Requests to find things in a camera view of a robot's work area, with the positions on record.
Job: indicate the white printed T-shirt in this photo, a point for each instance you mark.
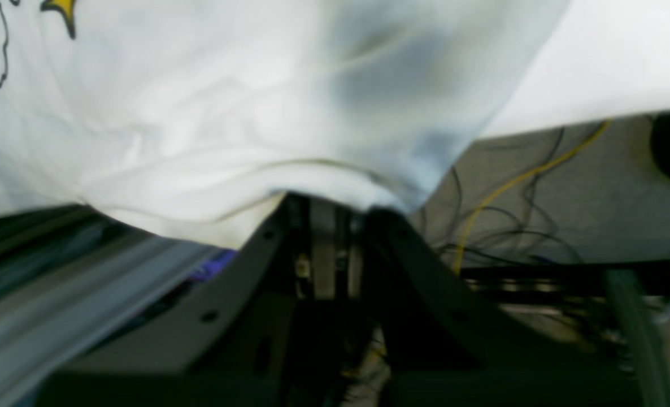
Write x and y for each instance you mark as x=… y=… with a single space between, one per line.
x=192 y=119

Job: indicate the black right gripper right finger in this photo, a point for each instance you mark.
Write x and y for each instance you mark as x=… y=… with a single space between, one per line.
x=448 y=346

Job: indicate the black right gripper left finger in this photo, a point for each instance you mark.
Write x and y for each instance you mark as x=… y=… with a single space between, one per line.
x=267 y=331

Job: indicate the silver aluminium frame leg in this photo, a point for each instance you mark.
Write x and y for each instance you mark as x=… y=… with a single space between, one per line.
x=651 y=387

